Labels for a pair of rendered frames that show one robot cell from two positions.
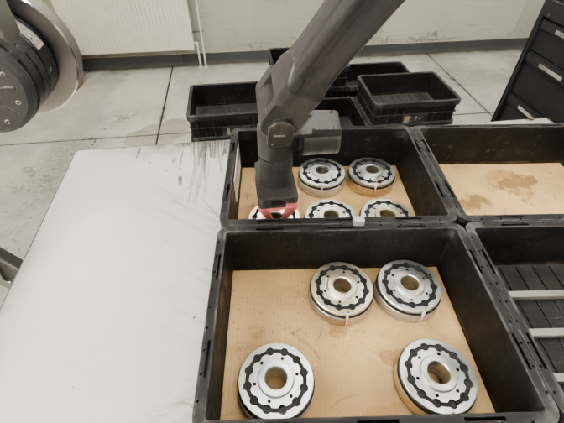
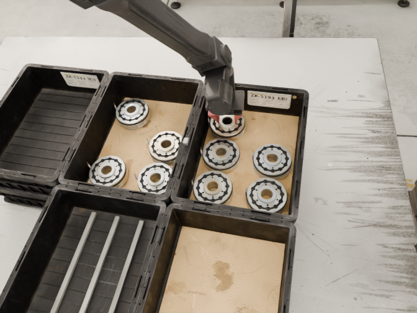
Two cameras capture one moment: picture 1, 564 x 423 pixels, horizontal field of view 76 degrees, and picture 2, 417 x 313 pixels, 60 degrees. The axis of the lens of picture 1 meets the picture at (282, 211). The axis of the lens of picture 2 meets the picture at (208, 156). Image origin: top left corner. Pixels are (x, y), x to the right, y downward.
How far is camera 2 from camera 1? 0.97 m
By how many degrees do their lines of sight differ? 64
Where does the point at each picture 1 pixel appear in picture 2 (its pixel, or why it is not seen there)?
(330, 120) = (211, 91)
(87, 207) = (306, 54)
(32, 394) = not seen: hidden behind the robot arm
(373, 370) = (125, 154)
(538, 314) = (119, 254)
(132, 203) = (307, 76)
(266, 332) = (160, 116)
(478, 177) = (255, 302)
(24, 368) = not seen: hidden behind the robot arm
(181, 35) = not seen: outside the picture
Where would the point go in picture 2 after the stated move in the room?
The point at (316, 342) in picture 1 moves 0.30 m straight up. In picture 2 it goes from (147, 135) to (118, 59)
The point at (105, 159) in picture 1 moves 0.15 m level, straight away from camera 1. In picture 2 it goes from (363, 54) to (399, 45)
